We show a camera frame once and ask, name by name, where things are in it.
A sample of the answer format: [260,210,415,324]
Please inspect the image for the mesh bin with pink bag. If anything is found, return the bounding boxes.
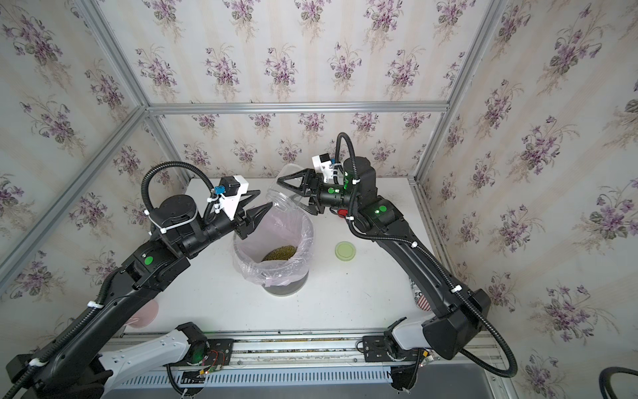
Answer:
[233,207,315,297]

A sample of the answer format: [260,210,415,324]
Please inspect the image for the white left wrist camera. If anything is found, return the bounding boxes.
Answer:
[206,176,249,221]

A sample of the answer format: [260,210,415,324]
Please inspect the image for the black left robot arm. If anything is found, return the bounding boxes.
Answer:
[5,161,272,398]

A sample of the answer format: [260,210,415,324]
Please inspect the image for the pink cup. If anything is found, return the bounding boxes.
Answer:
[126,299,159,329]

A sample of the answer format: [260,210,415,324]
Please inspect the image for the white vented cable duct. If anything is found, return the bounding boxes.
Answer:
[116,366,395,390]

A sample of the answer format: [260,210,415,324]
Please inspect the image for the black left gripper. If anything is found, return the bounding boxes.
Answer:
[178,199,270,259]

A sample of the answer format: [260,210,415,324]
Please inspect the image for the printed can with flag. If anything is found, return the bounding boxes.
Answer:
[410,281,431,312]

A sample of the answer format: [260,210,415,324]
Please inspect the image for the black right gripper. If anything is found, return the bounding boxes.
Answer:
[281,170,364,214]

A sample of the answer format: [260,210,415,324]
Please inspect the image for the aluminium mounting rail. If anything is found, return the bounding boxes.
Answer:
[103,328,507,370]

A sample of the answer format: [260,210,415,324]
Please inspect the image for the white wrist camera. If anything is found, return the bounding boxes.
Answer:
[312,153,343,185]
[206,176,249,221]

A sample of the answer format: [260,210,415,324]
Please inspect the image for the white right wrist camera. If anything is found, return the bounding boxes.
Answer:
[312,153,343,185]

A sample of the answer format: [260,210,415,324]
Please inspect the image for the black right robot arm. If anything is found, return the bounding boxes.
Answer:
[277,132,518,390]

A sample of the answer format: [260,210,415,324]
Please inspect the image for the light green jar lid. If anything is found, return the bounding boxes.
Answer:
[335,241,357,262]

